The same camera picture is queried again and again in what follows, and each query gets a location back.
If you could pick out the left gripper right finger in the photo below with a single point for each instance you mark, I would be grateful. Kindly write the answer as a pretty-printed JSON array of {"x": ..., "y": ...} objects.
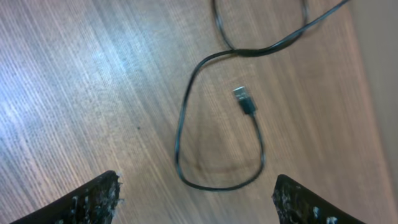
[{"x": 295, "y": 203}]

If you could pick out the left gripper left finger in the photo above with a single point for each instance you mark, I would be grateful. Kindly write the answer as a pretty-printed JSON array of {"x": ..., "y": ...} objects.
[{"x": 94, "y": 202}]

